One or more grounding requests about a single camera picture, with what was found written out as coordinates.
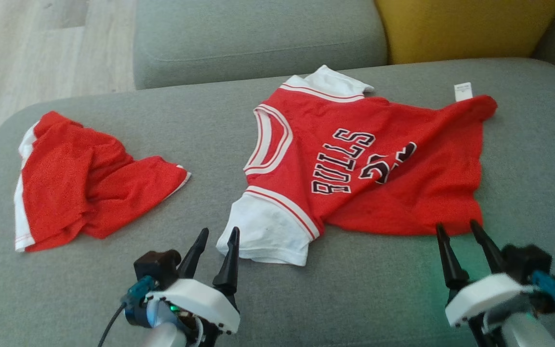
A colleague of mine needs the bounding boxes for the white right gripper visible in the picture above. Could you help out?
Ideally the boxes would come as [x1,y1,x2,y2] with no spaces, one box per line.
[436,219,533,328]

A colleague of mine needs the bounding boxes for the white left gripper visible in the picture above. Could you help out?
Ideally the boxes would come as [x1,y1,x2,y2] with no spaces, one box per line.
[145,227,240,334]

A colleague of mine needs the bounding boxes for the red Bulls jersey white sleeves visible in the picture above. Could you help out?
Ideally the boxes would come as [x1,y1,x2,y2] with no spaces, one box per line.
[216,65,498,267]

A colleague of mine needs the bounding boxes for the red Bulls shorts white stripes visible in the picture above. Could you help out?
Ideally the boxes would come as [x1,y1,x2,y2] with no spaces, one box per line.
[14,111,191,253]

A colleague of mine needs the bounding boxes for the large grey sofa seat cushion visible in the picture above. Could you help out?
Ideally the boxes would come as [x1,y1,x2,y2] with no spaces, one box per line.
[0,58,555,347]

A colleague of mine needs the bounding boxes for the small grey sofa seat cushion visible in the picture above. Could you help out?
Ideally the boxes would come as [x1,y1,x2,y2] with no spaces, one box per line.
[133,0,388,90]

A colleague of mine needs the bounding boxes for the big yellow sofa back cushion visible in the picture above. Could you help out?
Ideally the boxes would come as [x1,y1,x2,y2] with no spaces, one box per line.
[374,0,555,65]

